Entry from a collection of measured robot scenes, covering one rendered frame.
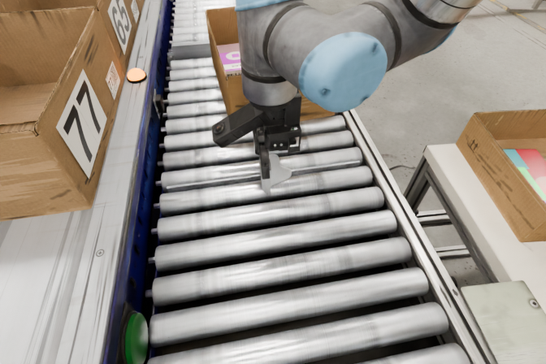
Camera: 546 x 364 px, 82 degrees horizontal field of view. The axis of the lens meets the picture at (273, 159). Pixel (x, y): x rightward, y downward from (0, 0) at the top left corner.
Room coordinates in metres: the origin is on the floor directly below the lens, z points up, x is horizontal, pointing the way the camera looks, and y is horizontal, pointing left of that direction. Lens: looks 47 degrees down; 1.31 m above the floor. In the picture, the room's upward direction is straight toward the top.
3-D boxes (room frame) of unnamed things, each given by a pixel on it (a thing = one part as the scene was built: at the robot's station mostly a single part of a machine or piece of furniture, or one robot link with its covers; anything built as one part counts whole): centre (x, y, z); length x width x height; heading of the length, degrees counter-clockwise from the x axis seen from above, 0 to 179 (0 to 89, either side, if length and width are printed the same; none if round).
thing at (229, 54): (0.88, 0.11, 0.79); 0.16 x 0.11 x 0.07; 13
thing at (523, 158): (0.45, -0.57, 0.76); 0.19 x 0.14 x 0.02; 0
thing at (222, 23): (0.85, 0.02, 0.83); 0.39 x 0.29 x 0.17; 15
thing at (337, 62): (0.35, -0.07, 1.12); 0.12 x 0.12 x 0.09; 34
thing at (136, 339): (0.12, 0.19, 0.81); 0.07 x 0.01 x 0.07; 10
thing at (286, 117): (0.44, 0.00, 0.94); 0.09 x 0.08 x 0.12; 100
